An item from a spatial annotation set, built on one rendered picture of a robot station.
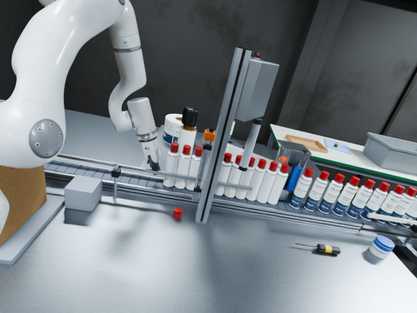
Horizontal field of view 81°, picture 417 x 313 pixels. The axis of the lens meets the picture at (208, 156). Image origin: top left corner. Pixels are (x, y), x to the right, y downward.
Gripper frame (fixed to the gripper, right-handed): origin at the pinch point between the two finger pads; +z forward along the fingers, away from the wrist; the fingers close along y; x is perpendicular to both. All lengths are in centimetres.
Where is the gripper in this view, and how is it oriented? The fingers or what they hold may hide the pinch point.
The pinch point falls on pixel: (156, 169)
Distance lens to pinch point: 109.9
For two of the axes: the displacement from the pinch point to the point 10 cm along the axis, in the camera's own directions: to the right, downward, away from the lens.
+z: 1.4, 8.9, 4.3
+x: -9.9, 1.3, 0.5
